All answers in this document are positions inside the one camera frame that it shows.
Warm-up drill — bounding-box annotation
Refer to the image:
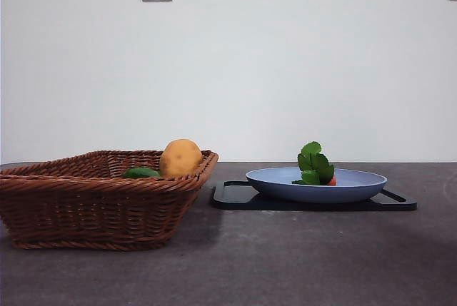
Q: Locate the blue round plate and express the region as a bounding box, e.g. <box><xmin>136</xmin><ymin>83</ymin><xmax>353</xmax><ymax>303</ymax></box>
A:
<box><xmin>245</xmin><ymin>167</ymin><xmax>388</xmax><ymax>204</ymax></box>

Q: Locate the orange carrot with green leaves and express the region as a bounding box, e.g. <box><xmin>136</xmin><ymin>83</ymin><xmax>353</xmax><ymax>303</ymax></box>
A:
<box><xmin>291</xmin><ymin>141</ymin><xmax>338</xmax><ymax>187</ymax></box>

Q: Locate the yellow-brown potato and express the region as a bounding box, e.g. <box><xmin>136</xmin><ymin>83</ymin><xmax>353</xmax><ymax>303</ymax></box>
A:
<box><xmin>159</xmin><ymin>138</ymin><xmax>204</xmax><ymax>179</ymax></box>

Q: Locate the black flat tray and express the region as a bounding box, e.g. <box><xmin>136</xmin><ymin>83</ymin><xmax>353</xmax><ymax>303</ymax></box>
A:
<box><xmin>212</xmin><ymin>180</ymin><xmax>418</xmax><ymax>212</ymax></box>

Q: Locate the green chili pepper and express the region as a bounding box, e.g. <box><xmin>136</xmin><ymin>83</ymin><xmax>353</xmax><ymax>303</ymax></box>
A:
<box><xmin>121</xmin><ymin>166</ymin><xmax>161</xmax><ymax>179</ymax></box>

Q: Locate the brown wicker basket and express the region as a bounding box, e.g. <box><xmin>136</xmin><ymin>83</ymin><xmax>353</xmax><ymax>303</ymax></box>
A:
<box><xmin>0</xmin><ymin>149</ymin><xmax>219</xmax><ymax>252</ymax></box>

